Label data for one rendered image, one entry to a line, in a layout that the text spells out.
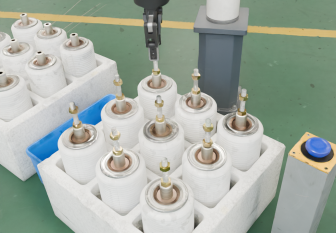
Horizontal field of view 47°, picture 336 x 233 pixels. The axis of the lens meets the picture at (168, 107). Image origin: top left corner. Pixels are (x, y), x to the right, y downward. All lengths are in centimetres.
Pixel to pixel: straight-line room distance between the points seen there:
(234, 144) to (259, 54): 80
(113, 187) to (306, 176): 34
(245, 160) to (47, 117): 53
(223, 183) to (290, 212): 14
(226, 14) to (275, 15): 81
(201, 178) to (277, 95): 68
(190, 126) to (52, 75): 41
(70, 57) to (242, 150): 56
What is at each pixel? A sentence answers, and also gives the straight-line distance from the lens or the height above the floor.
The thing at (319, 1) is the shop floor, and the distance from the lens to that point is 205.
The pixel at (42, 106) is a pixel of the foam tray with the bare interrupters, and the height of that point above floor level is 18.
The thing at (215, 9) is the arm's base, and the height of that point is 34.
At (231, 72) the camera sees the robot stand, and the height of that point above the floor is 16.
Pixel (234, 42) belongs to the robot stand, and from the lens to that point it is 109.
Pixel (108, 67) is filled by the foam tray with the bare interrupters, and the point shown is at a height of 18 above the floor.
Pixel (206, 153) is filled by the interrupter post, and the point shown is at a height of 27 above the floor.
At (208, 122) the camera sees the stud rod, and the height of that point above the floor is 34.
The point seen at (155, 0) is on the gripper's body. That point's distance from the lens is 78.
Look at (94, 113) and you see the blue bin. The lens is 112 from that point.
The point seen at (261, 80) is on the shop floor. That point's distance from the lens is 140.
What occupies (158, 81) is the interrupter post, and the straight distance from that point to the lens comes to 91.
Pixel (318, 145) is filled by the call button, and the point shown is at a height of 33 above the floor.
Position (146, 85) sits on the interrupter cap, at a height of 25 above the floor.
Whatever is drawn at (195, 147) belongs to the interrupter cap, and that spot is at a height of 25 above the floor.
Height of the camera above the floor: 79
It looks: 39 degrees down
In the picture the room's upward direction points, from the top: 3 degrees counter-clockwise
